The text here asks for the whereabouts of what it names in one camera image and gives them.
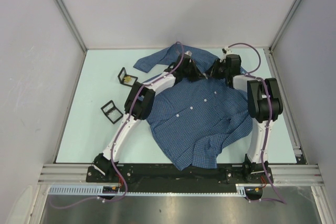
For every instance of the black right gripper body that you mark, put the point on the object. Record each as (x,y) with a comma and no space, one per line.
(221,71)

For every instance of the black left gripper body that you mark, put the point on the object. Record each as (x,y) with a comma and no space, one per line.
(189,72)

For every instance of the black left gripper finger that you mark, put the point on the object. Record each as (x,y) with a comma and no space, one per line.
(193,77)
(195,72)

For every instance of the blue checked shirt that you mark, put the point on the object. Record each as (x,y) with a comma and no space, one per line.
(192,122)

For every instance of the gold leaf brooch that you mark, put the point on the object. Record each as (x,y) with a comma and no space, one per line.
(127,79)

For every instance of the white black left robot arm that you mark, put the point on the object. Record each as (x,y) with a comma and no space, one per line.
(138,107)

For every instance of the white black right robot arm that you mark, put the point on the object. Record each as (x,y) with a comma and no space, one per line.
(264,104)

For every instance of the black open box upper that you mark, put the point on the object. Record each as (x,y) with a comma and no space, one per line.
(122,74)

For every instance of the black open box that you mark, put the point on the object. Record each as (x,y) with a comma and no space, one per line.
(111,112)
(122,74)

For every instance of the black open box lower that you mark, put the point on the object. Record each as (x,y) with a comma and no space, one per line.
(111,112)

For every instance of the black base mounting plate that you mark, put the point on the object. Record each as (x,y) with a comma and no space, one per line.
(169,175)

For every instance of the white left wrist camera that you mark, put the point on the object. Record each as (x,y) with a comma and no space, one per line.
(187,54)

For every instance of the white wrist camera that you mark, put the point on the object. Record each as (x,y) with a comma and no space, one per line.
(226,52)
(187,54)

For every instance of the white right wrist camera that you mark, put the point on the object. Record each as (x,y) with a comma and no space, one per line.
(226,52)

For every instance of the right aluminium frame post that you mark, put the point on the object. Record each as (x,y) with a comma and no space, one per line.
(285,23)

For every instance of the aluminium frame post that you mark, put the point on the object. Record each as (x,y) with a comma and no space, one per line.
(71,24)
(285,23)

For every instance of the aluminium front rail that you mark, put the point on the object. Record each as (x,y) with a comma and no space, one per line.
(284,174)

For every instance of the left aluminium frame post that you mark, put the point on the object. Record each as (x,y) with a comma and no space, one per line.
(71,24)

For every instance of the white slotted cable duct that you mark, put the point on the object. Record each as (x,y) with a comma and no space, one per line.
(233,190)

